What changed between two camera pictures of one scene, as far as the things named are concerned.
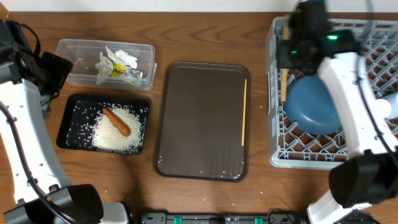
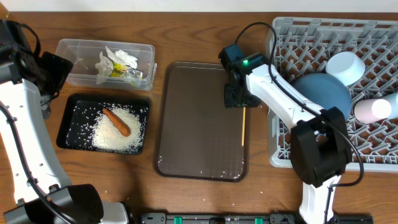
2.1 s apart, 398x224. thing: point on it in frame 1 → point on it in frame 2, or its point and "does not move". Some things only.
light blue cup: x=393 y=99 does not move
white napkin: x=105 y=63 does not move
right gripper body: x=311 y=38 → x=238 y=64
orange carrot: x=117 y=122 does not move
